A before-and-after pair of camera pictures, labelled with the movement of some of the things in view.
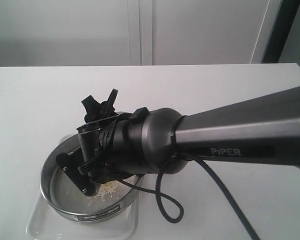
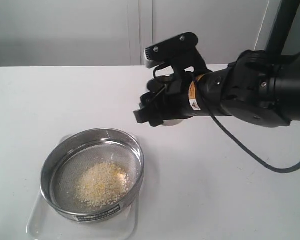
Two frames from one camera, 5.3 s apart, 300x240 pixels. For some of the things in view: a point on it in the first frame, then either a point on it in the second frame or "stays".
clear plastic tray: x=46 y=223 stays
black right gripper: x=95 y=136 -> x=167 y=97
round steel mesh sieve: x=63 y=195 stays
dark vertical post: x=281 y=31 stays
